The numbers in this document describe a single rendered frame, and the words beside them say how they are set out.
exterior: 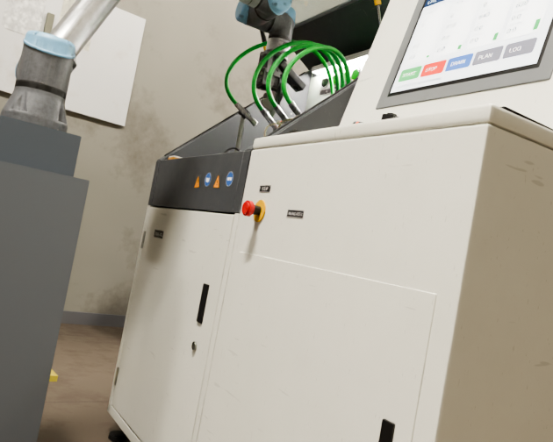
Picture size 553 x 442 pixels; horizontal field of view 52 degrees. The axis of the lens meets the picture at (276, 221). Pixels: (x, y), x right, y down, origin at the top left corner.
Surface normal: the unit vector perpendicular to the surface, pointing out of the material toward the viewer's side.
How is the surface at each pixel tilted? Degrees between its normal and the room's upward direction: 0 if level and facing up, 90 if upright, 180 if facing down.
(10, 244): 90
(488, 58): 76
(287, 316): 90
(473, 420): 90
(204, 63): 90
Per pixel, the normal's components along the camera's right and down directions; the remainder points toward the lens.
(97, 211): 0.59, 0.07
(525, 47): -0.77, -0.41
